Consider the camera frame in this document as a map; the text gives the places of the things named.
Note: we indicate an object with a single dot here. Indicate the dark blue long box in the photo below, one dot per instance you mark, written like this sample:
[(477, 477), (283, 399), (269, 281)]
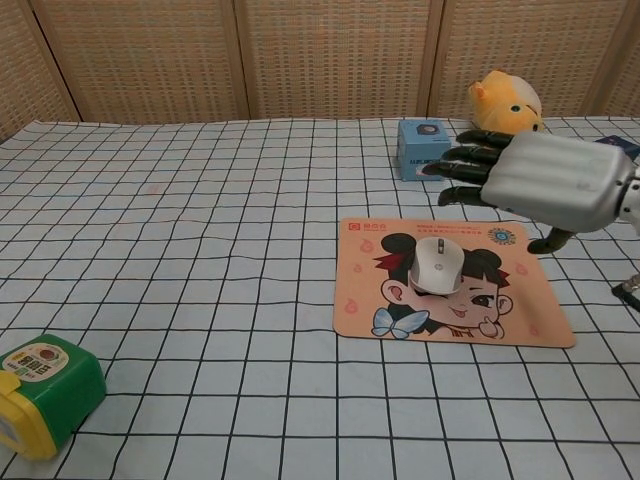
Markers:
[(620, 142)]

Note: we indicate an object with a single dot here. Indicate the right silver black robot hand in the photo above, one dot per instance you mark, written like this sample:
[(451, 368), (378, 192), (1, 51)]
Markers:
[(550, 180)]

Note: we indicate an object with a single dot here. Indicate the cartoon girl mouse pad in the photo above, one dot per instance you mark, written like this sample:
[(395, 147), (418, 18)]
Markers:
[(500, 310)]

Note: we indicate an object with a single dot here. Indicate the yellow plush toy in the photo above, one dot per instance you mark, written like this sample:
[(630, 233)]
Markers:
[(505, 102)]

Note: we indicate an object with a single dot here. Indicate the light blue small carton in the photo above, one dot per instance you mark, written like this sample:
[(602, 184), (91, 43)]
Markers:
[(417, 145)]

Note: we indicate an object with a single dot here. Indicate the woven rattan screen panel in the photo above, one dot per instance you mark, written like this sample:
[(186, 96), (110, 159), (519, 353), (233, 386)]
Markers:
[(575, 50), (145, 60), (340, 60), (20, 75)]

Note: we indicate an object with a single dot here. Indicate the green tub with yellow lid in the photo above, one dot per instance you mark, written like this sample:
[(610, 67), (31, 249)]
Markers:
[(55, 390)]

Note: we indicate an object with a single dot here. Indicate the blue checked tablecloth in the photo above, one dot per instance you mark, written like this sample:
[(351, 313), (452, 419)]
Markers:
[(200, 250)]

